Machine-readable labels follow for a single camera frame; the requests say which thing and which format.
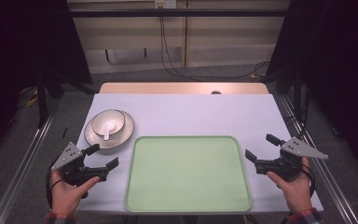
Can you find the black curtain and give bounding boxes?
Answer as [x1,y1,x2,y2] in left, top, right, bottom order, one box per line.
[0,0,93,162]
[265,0,358,180]

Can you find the black horizontal metal bar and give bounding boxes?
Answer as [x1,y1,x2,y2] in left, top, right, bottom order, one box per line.
[69,8,289,19]

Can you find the white ceramic spoon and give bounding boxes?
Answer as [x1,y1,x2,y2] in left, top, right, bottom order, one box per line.
[103,120,117,142]

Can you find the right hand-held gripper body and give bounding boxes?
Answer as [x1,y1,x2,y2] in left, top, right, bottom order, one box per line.
[254,136,329,183]

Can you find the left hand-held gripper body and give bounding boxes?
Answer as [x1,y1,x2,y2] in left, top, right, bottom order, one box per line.
[50,142,110,188]

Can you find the white table cover sheet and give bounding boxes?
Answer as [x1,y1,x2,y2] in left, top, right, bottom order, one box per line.
[74,92,324,216]

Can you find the aluminium floor rail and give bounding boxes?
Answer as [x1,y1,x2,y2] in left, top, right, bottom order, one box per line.
[278,94,358,224]
[0,98,63,224]

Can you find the person's left hand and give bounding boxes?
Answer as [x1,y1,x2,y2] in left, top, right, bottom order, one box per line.
[49,169,101,216]

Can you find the white wall socket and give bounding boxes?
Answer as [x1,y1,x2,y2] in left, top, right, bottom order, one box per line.
[154,0,178,9]

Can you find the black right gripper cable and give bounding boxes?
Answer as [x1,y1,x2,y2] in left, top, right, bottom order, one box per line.
[300,162,317,199]

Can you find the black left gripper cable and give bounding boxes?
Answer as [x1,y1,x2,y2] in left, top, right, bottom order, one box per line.
[45,154,63,210]

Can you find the person's right hand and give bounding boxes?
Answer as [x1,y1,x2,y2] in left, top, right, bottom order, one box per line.
[267,156,313,215]

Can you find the white bowl with dark rim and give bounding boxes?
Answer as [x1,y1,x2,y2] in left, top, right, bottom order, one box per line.
[90,108,127,138]

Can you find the yellow cable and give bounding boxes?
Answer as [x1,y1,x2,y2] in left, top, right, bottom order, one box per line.
[23,89,40,108]

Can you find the black metal stand post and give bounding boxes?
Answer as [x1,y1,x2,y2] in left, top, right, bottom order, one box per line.
[36,73,49,129]

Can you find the wooden table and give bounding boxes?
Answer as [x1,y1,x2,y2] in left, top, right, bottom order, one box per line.
[99,81,270,95]

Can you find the black floor cable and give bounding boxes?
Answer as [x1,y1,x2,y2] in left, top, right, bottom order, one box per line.
[158,6,271,81]

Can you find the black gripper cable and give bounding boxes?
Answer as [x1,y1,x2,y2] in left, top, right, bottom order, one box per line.
[45,154,63,210]
[300,162,317,199]

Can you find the white plate with dark rim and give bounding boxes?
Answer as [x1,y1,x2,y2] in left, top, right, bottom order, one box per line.
[83,109,136,150]

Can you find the light green tray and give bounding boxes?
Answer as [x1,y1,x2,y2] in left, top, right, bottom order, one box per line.
[123,135,253,214]

